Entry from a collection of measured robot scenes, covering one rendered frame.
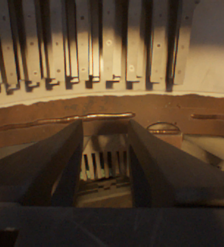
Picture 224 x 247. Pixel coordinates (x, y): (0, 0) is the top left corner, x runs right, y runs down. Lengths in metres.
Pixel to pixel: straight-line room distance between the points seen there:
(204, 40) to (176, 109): 0.08
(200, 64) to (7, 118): 0.22
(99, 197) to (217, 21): 1.39
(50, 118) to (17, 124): 0.04
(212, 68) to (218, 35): 0.04
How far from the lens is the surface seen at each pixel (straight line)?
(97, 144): 0.67
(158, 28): 0.22
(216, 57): 0.28
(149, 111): 0.26
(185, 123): 0.27
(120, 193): 1.55
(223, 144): 0.35
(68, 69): 0.23
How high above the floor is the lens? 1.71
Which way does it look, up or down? 84 degrees down
